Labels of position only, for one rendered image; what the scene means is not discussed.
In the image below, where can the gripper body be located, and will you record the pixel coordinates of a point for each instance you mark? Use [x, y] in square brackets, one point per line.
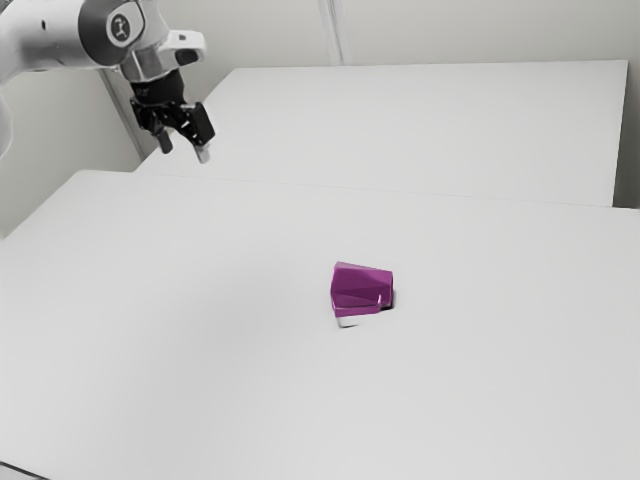
[156, 95]

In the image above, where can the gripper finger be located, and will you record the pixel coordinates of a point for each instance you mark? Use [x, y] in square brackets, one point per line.
[196, 129]
[161, 135]

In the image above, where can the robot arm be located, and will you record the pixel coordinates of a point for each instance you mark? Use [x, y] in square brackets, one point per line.
[60, 35]

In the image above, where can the purple faceted mug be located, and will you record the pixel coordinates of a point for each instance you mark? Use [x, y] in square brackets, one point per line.
[359, 292]

